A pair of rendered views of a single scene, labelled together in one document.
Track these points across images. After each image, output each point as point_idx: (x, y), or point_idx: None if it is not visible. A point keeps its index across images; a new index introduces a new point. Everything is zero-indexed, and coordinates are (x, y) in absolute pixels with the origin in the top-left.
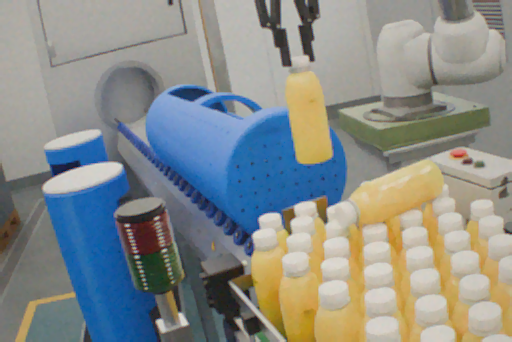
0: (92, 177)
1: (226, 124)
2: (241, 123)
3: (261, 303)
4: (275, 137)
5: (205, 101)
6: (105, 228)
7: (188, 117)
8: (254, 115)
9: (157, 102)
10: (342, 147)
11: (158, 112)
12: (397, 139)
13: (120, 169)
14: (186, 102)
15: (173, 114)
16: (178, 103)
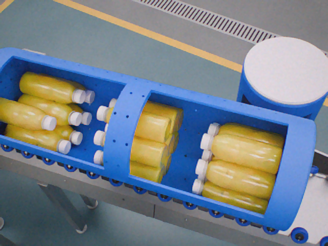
0: (267, 70)
1: (34, 56)
2: (11, 53)
3: None
4: None
5: (124, 88)
6: (238, 91)
7: (128, 76)
8: (1, 57)
9: (288, 116)
10: None
11: (252, 105)
12: None
13: (263, 94)
14: (170, 93)
15: (183, 89)
16: (193, 96)
